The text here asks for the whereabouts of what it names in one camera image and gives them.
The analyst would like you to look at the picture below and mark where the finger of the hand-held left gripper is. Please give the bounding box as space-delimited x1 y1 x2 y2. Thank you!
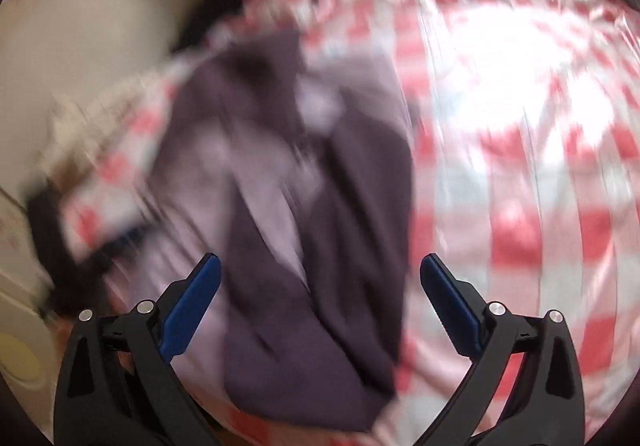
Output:
95 223 156 271

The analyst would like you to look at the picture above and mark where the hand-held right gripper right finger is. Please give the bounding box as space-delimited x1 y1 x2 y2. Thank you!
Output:
420 253 586 446

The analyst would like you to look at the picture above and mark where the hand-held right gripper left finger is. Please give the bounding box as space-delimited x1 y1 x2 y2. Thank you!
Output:
54 253 222 446

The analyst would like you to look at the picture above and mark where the purple jacket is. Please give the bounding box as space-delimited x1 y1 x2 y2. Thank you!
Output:
100 28 416 432

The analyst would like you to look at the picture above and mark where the white cabinet with yellow circles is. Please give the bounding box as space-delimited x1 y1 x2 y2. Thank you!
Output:
0 271 56 407

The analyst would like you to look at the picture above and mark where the beige quilt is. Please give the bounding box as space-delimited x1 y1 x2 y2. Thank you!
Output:
42 68 171 177

